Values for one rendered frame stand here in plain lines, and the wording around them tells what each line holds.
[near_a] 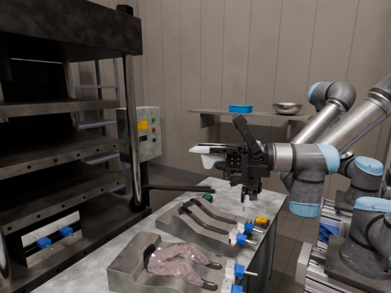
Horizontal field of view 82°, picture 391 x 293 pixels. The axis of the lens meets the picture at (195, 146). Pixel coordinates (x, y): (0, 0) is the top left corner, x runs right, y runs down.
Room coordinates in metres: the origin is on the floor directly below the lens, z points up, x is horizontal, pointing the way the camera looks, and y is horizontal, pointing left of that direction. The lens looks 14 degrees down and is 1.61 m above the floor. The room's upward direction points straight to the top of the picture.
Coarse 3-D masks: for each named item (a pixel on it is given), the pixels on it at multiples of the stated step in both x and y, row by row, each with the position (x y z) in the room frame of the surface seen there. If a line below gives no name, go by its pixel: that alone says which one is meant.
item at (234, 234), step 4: (232, 232) 0.97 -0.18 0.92; (236, 232) 0.97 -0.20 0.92; (232, 236) 0.96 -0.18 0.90; (236, 236) 0.95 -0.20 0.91; (240, 236) 0.96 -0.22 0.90; (244, 236) 0.96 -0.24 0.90; (240, 240) 0.94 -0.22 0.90; (244, 240) 0.94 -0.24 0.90; (248, 240) 0.94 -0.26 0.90; (256, 244) 0.92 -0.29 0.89
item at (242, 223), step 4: (240, 220) 1.08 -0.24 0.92; (244, 220) 1.08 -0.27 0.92; (240, 224) 1.05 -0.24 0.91; (244, 224) 1.04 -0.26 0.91; (248, 224) 1.06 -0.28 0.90; (252, 224) 1.06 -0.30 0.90; (244, 228) 1.04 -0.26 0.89; (248, 228) 1.03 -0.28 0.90; (252, 228) 1.03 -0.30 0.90; (248, 232) 1.03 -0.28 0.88; (260, 232) 1.01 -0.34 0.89
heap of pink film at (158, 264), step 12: (156, 252) 0.86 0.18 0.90; (168, 252) 0.86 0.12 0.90; (180, 252) 0.84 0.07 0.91; (192, 252) 0.84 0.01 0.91; (156, 264) 0.79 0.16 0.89; (168, 264) 0.78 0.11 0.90; (180, 264) 0.76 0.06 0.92; (204, 264) 0.82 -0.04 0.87; (180, 276) 0.72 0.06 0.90; (192, 276) 0.73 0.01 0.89
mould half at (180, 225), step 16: (176, 208) 1.30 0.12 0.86; (192, 208) 1.18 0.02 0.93; (208, 208) 1.22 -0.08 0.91; (160, 224) 1.16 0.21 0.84; (176, 224) 1.09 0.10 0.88; (192, 224) 1.06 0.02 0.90; (208, 224) 1.09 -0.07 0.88; (224, 224) 1.08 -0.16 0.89; (192, 240) 1.04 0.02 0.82; (208, 240) 0.98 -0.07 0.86; (224, 240) 0.95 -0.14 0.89
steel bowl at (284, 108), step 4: (272, 104) 2.66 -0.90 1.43; (276, 104) 2.55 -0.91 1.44; (280, 104) 2.79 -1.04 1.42; (284, 104) 2.79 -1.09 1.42; (288, 104) 2.78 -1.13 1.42; (292, 104) 2.75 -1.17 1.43; (296, 104) 2.71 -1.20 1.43; (300, 104) 2.66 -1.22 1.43; (276, 108) 2.57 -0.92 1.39; (280, 108) 2.52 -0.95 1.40; (284, 108) 2.49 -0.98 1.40; (288, 108) 2.48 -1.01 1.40; (292, 108) 2.47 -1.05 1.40; (296, 108) 2.47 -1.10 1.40; (300, 108) 2.50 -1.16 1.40; (276, 112) 2.63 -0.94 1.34; (280, 112) 2.55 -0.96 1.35; (284, 112) 2.52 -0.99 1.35; (288, 112) 2.50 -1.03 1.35; (292, 112) 2.50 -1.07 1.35; (296, 112) 2.51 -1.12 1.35
